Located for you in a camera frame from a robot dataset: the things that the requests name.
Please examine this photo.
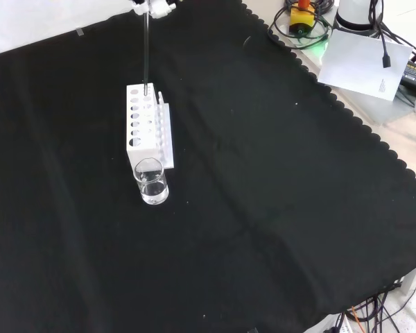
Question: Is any black looped cable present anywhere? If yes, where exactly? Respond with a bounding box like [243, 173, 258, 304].
[268, 0, 333, 49]

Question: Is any orange cable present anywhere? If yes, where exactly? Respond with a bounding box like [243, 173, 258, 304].
[349, 307, 365, 333]

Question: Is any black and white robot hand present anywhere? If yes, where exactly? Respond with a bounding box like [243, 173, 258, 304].
[130, 0, 177, 19]

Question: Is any white test tube rack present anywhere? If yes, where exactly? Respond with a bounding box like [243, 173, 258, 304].
[125, 82, 176, 171]

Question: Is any clear glass rod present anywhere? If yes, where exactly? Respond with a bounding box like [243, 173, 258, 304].
[142, 10, 150, 96]

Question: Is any pale board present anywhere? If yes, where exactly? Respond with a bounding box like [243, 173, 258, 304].
[317, 28, 413, 102]

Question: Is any black bench cloth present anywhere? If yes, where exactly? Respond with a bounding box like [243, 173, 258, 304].
[0, 0, 416, 333]

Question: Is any clear plastic plate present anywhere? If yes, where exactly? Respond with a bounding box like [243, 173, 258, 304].
[358, 88, 416, 126]

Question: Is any black plug with cable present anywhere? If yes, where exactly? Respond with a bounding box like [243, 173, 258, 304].
[369, 0, 393, 69]

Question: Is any white table bracket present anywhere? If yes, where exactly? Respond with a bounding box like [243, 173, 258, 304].
[400, 263, 416, 296]

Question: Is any yellow stop button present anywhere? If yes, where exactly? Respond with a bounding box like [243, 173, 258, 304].
[289, 0, 316, 35]

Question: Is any glass beaker with water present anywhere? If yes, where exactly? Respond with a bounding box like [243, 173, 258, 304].
[133, 157, 170, 205]

